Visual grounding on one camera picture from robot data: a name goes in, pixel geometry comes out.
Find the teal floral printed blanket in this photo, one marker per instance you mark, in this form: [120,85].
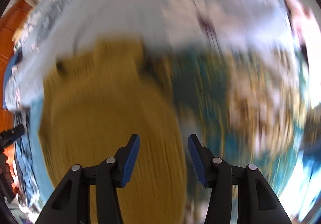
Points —
[240,123]

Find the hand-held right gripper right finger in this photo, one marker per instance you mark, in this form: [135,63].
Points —
[198,161]

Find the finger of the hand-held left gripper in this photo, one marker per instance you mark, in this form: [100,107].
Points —
[12,133]

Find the orange wooden furniture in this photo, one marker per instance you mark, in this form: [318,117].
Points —
[10,45]

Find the light grey patterned cloth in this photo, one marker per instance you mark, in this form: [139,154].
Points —
[155,13]

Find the blue patterned cloth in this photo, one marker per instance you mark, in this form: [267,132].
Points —
[30,163]

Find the mustard yellow knit garment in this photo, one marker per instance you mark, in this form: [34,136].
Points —
[112,123]

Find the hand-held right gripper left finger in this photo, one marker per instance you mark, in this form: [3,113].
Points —
[131,161]

